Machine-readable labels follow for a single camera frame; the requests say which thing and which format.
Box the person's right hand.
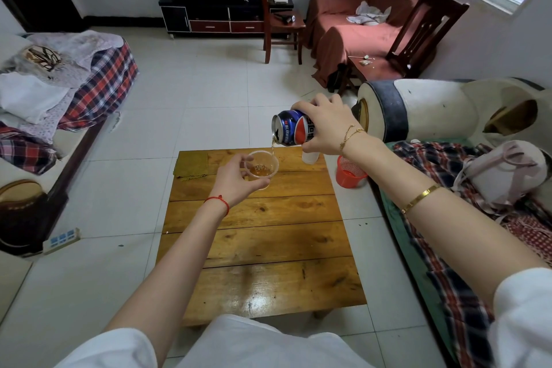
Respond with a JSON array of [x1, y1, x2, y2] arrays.
[[291, 93, 367, 156]]

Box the person's left hand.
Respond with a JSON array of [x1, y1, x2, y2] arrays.
[[208, 153, 271, 209]]

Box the blue soda can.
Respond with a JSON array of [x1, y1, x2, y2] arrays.
[[271, 109, 318, 147]]

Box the clear plastic cup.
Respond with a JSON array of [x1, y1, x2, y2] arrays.
[[243, 150, 280, 191]]

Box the person's left forearm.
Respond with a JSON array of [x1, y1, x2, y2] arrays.
[[105, 196, 230, 366]]

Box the person's right forearm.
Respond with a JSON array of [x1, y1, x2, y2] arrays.
[[341, 135, 551, 309]]

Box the brown fizzy drink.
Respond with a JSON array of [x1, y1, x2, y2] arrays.
[[249, 164, 277, 179]]

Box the red plastic waste basket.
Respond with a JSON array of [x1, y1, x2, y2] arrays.
[[336, 155, 368, 189]]

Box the low wooden table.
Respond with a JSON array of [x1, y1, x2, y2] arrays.
[[156, 146, 367, 328]]

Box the red covered sofa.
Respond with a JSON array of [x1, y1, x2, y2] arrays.
[[303, 0, 422, 88]]

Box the gold bangle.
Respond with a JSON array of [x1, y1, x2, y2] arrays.
[[400, 183, 442, 215]]

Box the green sofa cover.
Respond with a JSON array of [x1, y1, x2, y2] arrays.
[[379, 141, 458, 360]]

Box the white sofa with dark band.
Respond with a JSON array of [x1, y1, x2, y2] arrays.
[[351, 76, 552, 148]]

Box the white crumpled clothes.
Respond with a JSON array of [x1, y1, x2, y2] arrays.
[[346, 1, 392, 27]]

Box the dark slatted wooden chair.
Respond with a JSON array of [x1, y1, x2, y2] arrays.
[[337, 0, 470, 97]]

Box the person's white shirt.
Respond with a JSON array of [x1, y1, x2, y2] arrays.
[[55, 268, 552, 368]]

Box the black television stand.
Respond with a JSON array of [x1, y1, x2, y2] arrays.
[[158, 0, 295, 39]]

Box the blue red plaid blanket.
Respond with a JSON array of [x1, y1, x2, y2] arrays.
[[390, 140, 505, 368]]

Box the pink handbag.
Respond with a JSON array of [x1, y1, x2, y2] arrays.
[[453, 140, 549, 214]]

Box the white power strip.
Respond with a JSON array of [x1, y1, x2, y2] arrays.
[[42, 227, 82, 256]]

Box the dark wooden sofa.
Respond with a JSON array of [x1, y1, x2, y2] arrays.
[[0, 31, 139, 258]]

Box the purple floral cloth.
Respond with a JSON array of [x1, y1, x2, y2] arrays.
[[17, 30, 124, 131]]

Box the red white patterned cloth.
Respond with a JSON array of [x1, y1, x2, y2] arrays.
[[502, 213, 552, 269]]

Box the dark plaid cloth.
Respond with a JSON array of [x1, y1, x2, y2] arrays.
[[0, 122, 59, 175]]

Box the white folded cloth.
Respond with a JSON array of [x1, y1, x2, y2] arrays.
[[0, 71, 72, 124]]

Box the gold chain bracelet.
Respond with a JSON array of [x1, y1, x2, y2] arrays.
[[339, 124, 367, 152]]

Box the red string bracelet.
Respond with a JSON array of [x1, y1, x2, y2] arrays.
[[204, 195, 230, 216]]

